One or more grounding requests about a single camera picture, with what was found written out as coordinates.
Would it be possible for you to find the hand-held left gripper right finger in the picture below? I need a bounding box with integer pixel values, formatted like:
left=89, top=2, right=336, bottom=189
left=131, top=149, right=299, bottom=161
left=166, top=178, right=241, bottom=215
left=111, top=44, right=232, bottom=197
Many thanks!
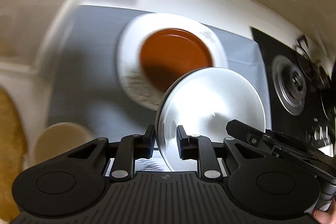
left=176, top=124, right=266, bottom=183

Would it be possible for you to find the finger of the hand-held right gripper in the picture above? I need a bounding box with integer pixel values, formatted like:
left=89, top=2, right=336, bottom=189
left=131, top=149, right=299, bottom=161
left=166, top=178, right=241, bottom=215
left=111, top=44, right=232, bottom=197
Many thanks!
left=226, top=120, right=279, bottom=156

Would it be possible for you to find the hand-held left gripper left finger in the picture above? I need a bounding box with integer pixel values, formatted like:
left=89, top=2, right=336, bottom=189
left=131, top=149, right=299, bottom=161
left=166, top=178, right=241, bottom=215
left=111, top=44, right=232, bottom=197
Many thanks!
left=63, top=124, right=155, bottom=183

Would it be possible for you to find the white bowl blue patterned rim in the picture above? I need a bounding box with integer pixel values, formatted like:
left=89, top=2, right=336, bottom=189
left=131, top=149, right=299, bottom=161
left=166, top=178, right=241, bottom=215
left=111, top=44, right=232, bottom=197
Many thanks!
left=155, top=67, right=265, bottom=172

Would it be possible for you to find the brown round plate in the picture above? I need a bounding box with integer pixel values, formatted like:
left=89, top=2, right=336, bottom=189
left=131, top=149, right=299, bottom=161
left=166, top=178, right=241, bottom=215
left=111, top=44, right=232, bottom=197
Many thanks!
left=139, top=28, right=214, bottom=93

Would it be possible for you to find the white square floral plate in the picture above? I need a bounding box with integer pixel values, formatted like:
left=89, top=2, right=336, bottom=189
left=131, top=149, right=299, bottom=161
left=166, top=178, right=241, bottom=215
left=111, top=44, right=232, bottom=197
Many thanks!
left=117, top=13, right=229, bottom=111

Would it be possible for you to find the person's right hand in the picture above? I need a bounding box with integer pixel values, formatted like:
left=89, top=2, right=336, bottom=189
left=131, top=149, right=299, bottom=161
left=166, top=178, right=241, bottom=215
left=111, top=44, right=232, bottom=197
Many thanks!
left=314, top=199, right=336, bottom=224

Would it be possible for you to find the black white striped cloth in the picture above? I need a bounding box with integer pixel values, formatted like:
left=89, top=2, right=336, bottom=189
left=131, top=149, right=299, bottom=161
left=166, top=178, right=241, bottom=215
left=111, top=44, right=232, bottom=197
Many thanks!
left=135, top=158, right=168, bottom=172

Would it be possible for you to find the metal stove burner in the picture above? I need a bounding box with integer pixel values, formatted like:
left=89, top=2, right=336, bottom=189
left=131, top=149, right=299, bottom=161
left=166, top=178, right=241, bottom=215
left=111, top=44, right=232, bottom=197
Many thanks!
left=272, top=55, right=309, bottom=115

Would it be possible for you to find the black gas stove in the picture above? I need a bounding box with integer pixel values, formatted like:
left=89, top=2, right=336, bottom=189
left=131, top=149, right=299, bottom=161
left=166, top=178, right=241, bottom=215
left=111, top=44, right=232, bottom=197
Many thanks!
left=251, top=26, right=336, bottom=156

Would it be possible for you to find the cream bowl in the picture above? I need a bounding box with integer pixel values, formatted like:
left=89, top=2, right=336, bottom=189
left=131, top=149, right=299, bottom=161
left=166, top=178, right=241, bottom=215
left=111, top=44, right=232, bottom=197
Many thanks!
left=32, top=122, right=105, bottom=170

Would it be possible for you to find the black pan support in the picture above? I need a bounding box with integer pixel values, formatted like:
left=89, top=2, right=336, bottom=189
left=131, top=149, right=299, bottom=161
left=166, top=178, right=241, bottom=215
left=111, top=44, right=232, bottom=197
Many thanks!
left=295, top=35, right=331, bottom=90

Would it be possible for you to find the grey mat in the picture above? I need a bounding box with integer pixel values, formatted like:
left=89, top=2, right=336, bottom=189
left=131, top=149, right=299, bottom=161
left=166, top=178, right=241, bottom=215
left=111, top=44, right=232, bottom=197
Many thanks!
left=47, top=5, right=265, bottom=135

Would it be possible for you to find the round wooden cutting board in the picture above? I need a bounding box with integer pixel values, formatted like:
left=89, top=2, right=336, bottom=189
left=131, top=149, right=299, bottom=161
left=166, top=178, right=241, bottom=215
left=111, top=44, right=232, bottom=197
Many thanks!
left=0, top=88, right=30, bottom=216

